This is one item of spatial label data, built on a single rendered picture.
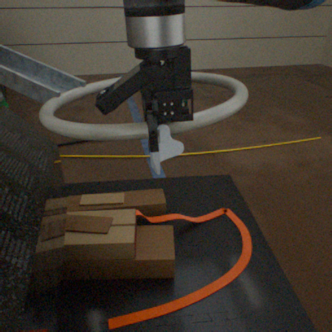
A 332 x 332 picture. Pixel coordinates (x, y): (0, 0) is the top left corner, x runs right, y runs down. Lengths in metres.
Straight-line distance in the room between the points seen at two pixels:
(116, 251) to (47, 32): 4.44
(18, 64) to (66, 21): 4.39
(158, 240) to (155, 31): 1.22
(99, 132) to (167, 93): 0.14
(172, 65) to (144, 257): 1.10
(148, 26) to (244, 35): 5.56
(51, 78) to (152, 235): 0.92
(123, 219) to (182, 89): 1.10
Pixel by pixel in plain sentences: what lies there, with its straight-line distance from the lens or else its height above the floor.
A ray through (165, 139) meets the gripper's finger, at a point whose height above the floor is 0.98.
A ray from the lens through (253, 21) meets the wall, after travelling 6.05.
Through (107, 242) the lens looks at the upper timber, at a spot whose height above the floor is 0.24.
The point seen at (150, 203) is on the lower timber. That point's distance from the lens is 1.84.
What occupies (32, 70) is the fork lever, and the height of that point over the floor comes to 1.00.
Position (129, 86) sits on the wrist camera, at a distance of 0.51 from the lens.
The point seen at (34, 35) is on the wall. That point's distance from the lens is 5.52.
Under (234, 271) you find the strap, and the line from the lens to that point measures 1.63.
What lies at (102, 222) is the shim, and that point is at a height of 0.25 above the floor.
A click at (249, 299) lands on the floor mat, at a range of 1.54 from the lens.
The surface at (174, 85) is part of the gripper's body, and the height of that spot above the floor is 1.07.
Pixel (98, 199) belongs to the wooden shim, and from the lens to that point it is 1.88.
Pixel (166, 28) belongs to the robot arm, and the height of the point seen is 1.15.
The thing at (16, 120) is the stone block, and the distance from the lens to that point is 1.21.
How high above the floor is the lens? 1.20
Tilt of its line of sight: 29 degrees down
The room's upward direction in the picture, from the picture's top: straight up
